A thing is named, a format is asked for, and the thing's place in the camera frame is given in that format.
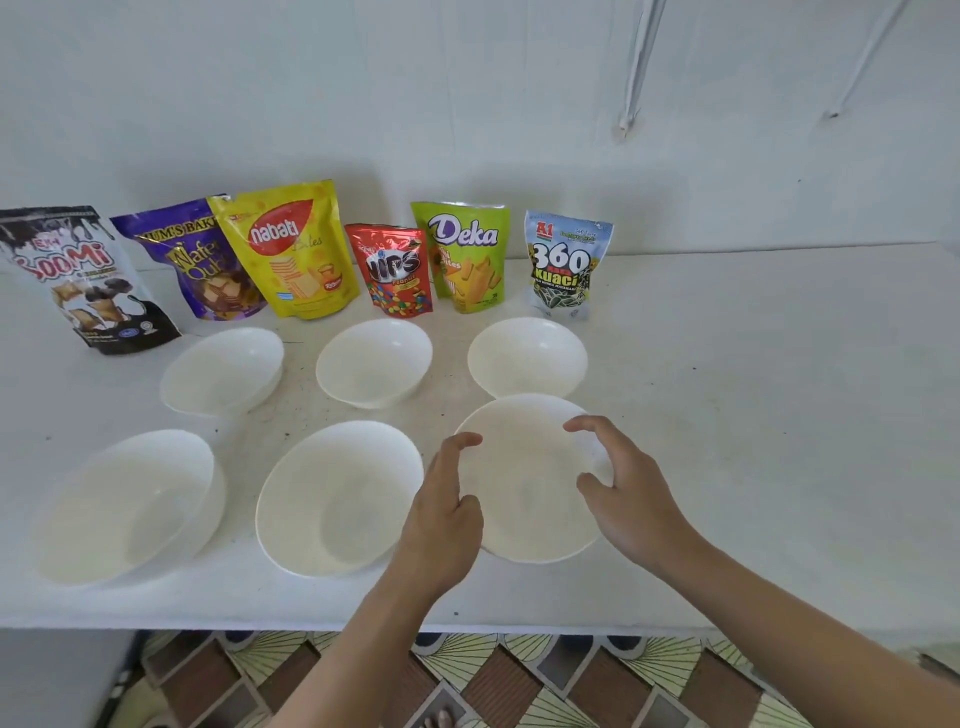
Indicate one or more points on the person's left hand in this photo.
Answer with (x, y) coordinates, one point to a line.
(435, 540)

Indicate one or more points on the person's right hand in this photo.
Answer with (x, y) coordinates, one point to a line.
(645, 517)

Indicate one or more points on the white round bowl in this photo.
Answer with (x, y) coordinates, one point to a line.
(221, 367)
(527, 356)
(127, 502)
(373, 360)
(337, 495)
(525, 487)

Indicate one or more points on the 360 Kuaci seed bag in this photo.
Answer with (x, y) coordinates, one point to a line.
(566, 262)

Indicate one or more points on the red Nips candy bag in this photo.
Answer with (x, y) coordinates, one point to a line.
(390, 270)

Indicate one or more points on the green snack bag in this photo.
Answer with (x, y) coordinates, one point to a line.
(465, 255)

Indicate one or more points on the yellow snack bag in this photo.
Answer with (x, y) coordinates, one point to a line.
(292, 255)

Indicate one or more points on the purple snack bag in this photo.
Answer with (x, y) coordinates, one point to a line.
(195, 270)

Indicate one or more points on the black white snack bag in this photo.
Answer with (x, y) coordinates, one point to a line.
(82, 277)

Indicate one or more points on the person's right forearm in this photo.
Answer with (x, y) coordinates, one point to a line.
(840, 660)

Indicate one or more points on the person's left forearm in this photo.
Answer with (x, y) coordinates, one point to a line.
(352, 667)

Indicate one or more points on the person's left foot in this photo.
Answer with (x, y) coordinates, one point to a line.
(439, 721)

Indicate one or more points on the white shelf bracket strut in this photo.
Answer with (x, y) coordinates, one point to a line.
(865, 60)
(640, 67)

